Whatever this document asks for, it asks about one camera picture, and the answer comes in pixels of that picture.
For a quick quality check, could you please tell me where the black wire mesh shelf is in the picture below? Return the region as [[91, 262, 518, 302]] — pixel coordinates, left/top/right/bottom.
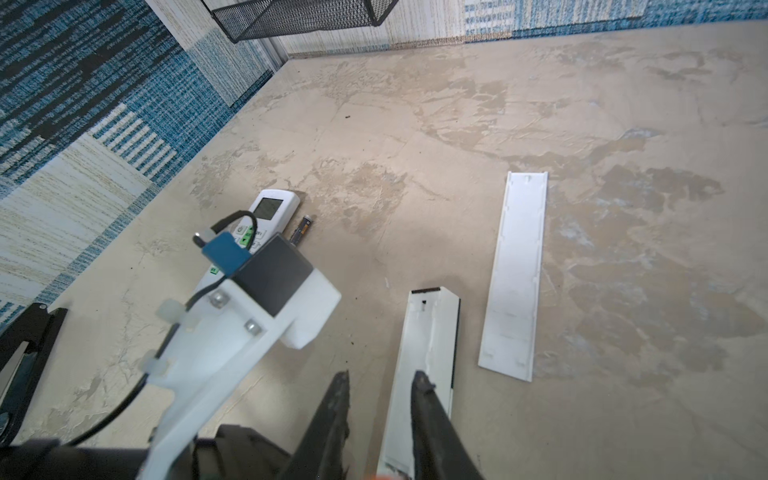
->
[[205, 0, 397, 43]]

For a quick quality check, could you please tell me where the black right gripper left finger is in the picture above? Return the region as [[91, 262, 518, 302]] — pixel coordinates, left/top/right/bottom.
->
[[278, 371, 350, 479]]

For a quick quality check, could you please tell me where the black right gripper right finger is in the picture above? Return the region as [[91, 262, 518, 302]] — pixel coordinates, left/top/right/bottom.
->
[[410, 370, 482, 480]]

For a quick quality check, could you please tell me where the white battery cover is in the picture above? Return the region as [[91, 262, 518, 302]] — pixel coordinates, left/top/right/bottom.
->
[[478, 172, 548, 382]]

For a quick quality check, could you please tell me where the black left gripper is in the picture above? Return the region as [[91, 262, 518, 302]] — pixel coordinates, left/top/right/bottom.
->
[[0, 302, 292, 480]]

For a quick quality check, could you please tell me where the white air conditioner remote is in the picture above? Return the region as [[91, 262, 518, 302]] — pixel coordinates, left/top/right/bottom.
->
[[230, 189, 300, 254]]

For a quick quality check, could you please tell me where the orange black screwdriver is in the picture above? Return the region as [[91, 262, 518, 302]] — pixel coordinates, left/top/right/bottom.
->
[[368, 474, 406, 480]]

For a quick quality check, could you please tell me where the long white remote control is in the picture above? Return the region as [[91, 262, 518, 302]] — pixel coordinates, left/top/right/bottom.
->
[[377, 287, 461, 479]]

